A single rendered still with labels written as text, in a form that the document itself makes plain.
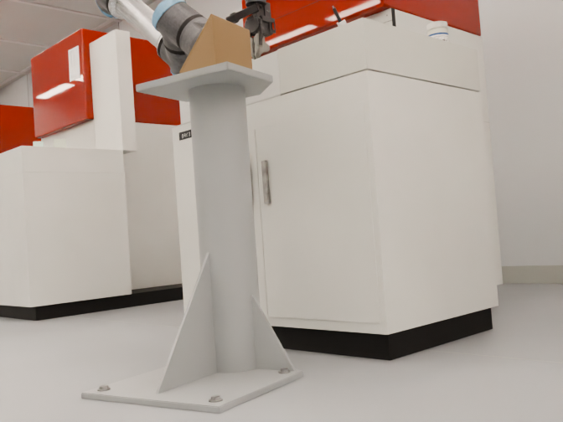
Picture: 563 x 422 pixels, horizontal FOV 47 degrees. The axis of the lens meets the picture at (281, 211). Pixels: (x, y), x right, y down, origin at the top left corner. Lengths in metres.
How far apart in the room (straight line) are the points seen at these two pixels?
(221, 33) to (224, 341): 0.84
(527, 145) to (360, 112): 2.17
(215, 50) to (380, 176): 0.57
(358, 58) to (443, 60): 0.40
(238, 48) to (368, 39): 0.37
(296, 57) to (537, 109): 2.12
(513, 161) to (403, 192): 2.10
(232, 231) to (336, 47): 0.62
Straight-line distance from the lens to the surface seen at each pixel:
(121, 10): 2.28
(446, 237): 2.07
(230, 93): 1.80
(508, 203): 3.96
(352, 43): 1.90
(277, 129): 2.07
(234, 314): 1.76
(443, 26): 2.34
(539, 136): 3.89
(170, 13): 1.96
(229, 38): 1.86
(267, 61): 2.14
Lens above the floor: 0.37
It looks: 2 degrees up
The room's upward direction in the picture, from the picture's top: 4 degrees counter-clockwise
